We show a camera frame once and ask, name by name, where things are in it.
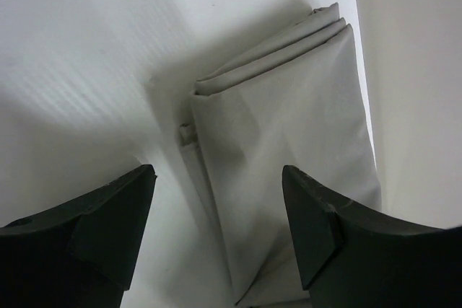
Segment grey cloth napkin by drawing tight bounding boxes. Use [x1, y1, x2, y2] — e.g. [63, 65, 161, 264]
[181, 4, 381, 307]

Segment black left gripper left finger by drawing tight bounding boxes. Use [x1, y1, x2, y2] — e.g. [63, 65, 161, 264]
[1, 164, 155, 307]

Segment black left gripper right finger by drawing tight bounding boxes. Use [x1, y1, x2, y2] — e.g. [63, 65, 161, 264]
[282, 165, 461, 307]

